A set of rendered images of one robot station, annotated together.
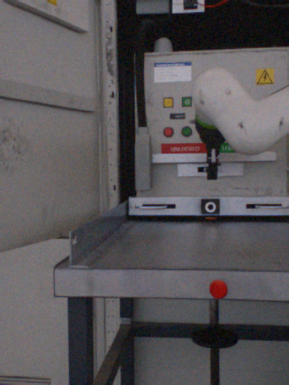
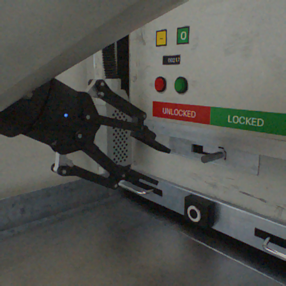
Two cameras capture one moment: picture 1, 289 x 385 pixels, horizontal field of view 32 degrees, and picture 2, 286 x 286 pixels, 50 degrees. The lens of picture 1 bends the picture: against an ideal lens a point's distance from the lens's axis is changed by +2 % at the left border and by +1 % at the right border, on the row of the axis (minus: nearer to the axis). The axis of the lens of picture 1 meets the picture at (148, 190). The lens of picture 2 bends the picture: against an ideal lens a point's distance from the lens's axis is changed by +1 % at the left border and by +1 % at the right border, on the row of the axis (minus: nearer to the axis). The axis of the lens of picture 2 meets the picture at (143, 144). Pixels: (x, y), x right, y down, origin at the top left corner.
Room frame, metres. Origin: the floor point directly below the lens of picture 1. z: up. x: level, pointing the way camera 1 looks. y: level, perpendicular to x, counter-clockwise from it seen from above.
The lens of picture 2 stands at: (1.11, -0.50, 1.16)
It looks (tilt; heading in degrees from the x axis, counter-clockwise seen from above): 13 degrees down; 42
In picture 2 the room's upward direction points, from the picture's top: straight up
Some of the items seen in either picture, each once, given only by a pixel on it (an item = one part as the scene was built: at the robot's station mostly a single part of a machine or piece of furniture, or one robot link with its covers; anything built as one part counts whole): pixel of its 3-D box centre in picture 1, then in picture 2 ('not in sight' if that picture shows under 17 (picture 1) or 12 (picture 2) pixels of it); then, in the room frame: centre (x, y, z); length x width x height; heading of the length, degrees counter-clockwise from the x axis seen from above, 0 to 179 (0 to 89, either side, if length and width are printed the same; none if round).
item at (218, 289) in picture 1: (218, 288); not in sight; (0.88, -0.12, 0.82); 0.04 x 0.03 x 0.03; 174
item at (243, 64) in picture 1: (210, 128); (210, 81); (1.62, -0.20, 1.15); 0.48 x 0.01 x 0.48; 84
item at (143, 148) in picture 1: (144, 162); (114, 128); (1.58, 0.01, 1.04); 0.08 x 0.05 x 0.17; 174
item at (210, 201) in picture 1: (210, 206); (197, 211); (1.60, -0.20, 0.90); 0.06 x 0.03 x 0.05; 84
